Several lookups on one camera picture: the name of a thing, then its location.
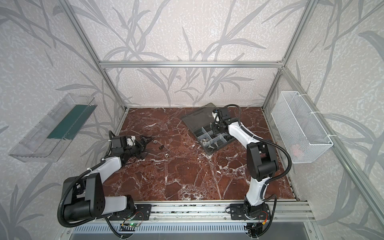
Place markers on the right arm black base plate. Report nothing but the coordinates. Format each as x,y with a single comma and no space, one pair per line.
246,212

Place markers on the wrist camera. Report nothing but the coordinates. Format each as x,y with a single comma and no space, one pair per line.
131,140
215,116

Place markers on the aluminium frame back crossbar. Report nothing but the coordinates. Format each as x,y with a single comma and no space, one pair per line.
189,64

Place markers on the clear acrylic wall shelf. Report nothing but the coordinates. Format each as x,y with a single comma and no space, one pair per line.
49,139

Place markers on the aluminium front rail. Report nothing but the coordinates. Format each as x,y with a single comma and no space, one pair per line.
218,211

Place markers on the pink object in basket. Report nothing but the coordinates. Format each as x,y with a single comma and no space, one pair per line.
296,151

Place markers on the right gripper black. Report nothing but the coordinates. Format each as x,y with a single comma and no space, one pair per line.
216,126

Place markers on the white wire mesh basket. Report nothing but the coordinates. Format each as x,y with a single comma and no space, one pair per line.
298,125

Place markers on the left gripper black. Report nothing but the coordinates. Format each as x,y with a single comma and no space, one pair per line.
137,145

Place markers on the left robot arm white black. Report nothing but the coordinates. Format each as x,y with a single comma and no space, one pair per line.
83,198

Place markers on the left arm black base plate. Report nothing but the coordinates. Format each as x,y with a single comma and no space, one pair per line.
141,213

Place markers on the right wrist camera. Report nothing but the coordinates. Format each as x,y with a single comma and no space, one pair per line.
215,116

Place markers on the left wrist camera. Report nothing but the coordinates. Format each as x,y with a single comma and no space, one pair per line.
131,140

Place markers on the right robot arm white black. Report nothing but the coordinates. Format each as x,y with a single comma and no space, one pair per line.
262,160

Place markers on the grey compartment organizer box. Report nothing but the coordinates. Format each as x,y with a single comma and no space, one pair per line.
199,122

